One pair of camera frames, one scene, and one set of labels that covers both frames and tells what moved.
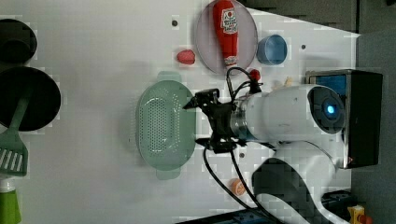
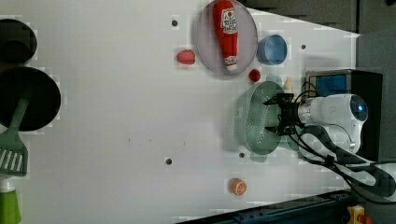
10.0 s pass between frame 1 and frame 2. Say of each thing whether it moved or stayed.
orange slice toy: stayed
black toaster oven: stayed
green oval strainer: moved
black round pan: stayed
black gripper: moved
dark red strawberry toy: stayed
